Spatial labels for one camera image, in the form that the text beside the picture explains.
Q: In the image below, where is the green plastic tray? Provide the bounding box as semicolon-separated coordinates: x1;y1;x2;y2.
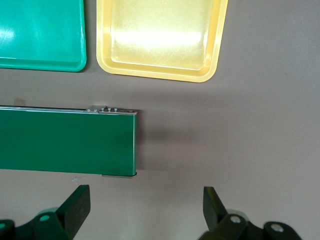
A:
0;0;88;73

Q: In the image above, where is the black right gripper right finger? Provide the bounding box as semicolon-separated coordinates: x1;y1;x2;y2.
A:
199;186;305;240

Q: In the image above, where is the green conveyor belt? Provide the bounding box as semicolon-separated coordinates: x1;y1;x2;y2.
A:
0;104;138;179

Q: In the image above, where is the yellow plastic tray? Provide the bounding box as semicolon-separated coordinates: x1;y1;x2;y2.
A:
96;0;229;84

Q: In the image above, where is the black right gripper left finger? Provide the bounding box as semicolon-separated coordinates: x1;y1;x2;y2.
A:
0;184;91;240

